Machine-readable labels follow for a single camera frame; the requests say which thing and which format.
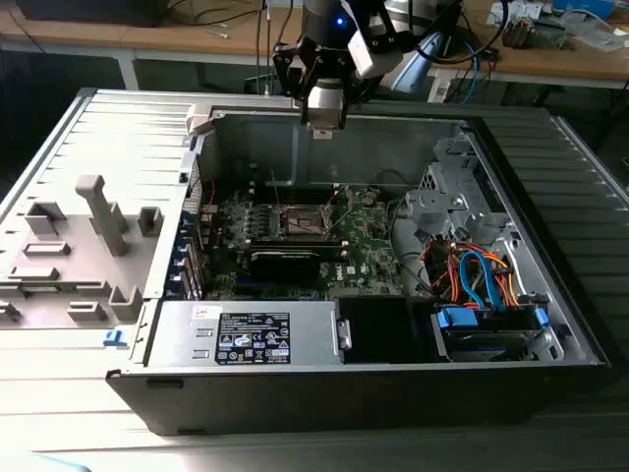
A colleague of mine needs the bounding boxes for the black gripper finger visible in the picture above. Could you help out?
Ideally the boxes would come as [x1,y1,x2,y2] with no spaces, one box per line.
[272,40,324,125]
[338,51,380,130]

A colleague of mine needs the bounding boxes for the silver CPU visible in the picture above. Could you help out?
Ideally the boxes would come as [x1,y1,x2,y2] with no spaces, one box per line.
[305,80,345,140]

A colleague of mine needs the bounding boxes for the metal socket cover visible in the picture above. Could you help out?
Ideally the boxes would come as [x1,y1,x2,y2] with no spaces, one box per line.
[321,184,355,241]

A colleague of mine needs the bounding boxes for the metal socket locking lever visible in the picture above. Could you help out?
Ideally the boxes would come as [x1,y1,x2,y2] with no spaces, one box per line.
[329,185,353,235]
[269,168,285,215]

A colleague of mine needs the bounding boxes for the CPU socket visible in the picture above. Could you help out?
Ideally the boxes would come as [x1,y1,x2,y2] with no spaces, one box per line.
[274,201,335,243]

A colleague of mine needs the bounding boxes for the finned CPU cooler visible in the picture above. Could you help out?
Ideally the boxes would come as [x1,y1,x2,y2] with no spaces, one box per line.
[501,14,536,50]

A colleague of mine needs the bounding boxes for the pale blue flat panel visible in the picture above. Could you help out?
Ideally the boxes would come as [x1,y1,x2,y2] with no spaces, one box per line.
[391,31,446,95]

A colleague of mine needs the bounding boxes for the black monitor stand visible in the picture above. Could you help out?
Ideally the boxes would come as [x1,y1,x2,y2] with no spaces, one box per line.
[434,0,463,59]

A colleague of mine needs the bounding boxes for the metal drive cage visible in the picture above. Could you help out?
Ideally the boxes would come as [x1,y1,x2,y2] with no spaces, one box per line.
[403,131,515,247]

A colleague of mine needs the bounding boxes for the green Dell motherboard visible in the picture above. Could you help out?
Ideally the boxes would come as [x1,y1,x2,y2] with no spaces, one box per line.
[201,185,410,302]

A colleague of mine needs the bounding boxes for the blue card retention latches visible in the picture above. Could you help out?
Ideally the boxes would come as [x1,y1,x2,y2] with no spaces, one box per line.
[165,208,203,302]

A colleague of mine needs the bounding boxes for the black Quadro graphics card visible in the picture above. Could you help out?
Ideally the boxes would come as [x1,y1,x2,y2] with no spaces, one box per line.
[237,245,324,287]

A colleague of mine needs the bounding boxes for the black equipment box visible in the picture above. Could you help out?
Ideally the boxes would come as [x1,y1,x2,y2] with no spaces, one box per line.
[17,0,164,29]

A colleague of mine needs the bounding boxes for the long wooden desk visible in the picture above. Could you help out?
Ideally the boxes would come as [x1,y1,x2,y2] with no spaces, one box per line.
[0,0,629,92]

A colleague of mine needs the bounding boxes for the blue box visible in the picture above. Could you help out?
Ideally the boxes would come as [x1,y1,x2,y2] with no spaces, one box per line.
[550,0,616,15]

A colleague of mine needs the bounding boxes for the black plastic shroud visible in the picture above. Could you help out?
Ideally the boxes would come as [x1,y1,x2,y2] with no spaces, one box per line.
[338,297,413,366]

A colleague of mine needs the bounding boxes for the grey parts rack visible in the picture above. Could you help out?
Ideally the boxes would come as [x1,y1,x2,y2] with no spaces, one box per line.
[0,174,164,331]

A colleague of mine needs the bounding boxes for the clear plastic bag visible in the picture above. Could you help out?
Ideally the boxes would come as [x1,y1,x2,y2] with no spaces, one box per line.
[572,19,629,54]

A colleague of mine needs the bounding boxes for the hard disk in blue carrier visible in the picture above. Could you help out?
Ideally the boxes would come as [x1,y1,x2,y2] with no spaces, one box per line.
[430,293,550,364]

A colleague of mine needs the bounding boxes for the silver power supply unit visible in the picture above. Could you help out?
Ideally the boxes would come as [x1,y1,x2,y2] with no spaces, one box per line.
[145,300,344,369]

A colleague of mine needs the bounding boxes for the black and grey PC case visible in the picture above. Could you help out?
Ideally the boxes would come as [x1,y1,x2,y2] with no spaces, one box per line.
[105,100,615,439]

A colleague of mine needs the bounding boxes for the small blue plastic clip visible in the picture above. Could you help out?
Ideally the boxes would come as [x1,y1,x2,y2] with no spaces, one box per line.
[101,328,130,349]

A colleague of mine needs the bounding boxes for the pale blue rounded object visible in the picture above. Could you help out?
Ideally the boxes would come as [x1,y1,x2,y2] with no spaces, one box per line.
[27,450,97,472]

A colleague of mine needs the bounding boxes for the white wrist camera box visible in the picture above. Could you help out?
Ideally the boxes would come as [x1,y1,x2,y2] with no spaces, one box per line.
[347,14,404,81]

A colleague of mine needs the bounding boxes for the blue hanging cable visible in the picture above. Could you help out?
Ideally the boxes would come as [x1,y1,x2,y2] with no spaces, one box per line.
[460,38,482,105]

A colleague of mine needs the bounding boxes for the blue flat data wire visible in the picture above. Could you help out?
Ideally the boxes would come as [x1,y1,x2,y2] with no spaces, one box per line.
[457,249,510,312]

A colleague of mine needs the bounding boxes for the orange power wire bundle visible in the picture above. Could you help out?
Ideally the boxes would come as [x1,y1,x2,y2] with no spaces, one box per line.
[421,239,523,309]

